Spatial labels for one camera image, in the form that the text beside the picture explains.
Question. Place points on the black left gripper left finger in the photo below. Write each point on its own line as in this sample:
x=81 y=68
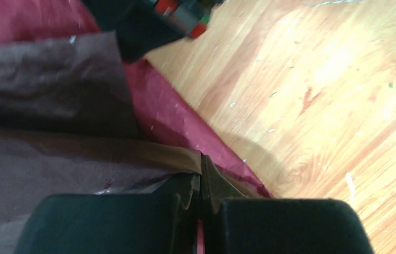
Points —
x=164 y=221

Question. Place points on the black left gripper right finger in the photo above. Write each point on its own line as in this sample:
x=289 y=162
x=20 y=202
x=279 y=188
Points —
x=237 y=220

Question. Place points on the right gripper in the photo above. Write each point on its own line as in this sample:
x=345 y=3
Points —
x=143 y=25

